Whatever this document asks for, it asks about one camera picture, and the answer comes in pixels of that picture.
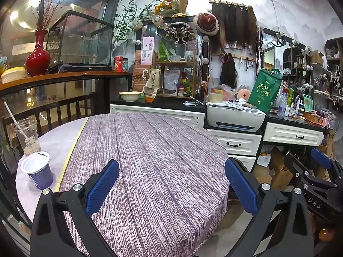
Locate black wig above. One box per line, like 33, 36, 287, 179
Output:
220, 54, 238, 89

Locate stack of papers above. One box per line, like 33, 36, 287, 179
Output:
208, 98, 259, 111

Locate white straw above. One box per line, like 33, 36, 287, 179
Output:
3, 100, 27, 153

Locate purple striped tablecloth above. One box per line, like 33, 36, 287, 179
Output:
55, 112, 229, 257

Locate ornate headdress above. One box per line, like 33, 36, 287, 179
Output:
165, 23, 197, 45

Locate white shopping bag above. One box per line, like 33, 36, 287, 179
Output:
257, 145, 272, 166

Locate dried flower branches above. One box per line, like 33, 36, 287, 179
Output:
32, 0, 66, 31

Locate grey-brown pouch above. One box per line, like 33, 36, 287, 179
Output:
163, 70, 180, 97

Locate hanging hair extensions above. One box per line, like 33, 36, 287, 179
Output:
209, 0, 258, 50

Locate red embroidered hat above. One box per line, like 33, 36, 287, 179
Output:
193, 12, 220, 36

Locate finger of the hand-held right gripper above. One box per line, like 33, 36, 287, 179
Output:
310, 147, 343, 178
283, 152, 334, 190

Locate clear water bottle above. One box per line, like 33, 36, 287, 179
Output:
277, 92, 287, 118

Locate white drawer black handle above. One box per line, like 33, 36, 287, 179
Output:
206, 128, 262, 156
263, 122, 325, 146
228, 154, 256, 173

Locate photo card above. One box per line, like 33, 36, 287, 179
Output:
142, 36, 154, 51

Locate white printer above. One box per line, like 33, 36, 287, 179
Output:
206, 102, 266, 132

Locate cardboard box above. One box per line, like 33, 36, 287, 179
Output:
269, 147, 294, 192

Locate vanity mirror with bulbs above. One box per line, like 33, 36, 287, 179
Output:
135, 16, 209, 98
257, 27, 314, 97

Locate pink plastic bag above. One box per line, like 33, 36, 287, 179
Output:
212, 84, 238, 101

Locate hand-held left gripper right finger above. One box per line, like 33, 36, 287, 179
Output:
222, 157, 314, 257

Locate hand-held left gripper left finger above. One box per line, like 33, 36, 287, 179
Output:
30, 159, 120, 257

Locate brown printed box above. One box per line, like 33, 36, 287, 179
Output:
133, 49, 154, 93

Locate cream canvas bag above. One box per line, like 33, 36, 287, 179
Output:
142, 69, 160, 98

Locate bamboo shelf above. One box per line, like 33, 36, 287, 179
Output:
154, 56, 200, 98

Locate teal framed picture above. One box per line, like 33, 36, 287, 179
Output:
303, 94, 314, 112

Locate yellow lidded bowl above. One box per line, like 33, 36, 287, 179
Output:
1, 67, 26, 84

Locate cream bowl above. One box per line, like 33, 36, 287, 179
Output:
119, 91, 140, 102

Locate clear plastic cup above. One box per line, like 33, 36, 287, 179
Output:
13, 118, 42, 156

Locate red vase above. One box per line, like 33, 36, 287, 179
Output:
26, 29, 51, 77

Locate peach foam disc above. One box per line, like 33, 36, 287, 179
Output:
237, 88, 251, 101

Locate sunflower bouquet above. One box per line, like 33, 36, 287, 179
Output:
153, 0, 188, 16

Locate green leafy plant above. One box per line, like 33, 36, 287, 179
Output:
114, 0, 162, 49

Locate row of cosmetic bottles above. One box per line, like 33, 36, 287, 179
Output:
285, 87, 304, 117

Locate green gift bag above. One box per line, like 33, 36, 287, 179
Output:
247, 68, 283, 115

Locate glass terrarium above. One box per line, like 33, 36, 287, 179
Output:
45, 10, 115, 71

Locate white drawer without handle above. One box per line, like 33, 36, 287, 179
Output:
110, 104, 205, 128

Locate orange wooden box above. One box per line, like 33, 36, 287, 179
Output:
304, 111, 325, 126

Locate wooden ledge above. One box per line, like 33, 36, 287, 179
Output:
0, 71, 133, 97

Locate blue yogurt cup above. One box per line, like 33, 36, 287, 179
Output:
21, 151, 54, 190

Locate black railing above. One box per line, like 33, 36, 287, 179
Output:
0, 92, 111, 140

